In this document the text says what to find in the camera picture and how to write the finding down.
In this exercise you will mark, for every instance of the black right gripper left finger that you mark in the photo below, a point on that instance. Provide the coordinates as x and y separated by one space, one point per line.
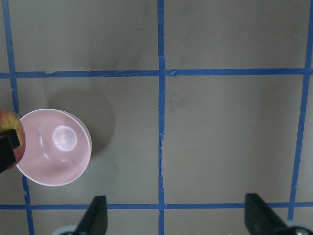
95 219

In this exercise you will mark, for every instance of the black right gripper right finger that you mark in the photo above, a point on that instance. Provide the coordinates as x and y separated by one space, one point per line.
260 219

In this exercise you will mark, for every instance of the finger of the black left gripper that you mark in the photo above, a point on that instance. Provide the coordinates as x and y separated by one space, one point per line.
8 143

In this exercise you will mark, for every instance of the pink bowl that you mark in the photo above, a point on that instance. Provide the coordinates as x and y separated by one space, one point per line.
58 147

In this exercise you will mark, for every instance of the red apple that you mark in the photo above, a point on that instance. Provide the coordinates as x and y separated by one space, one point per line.
8 120

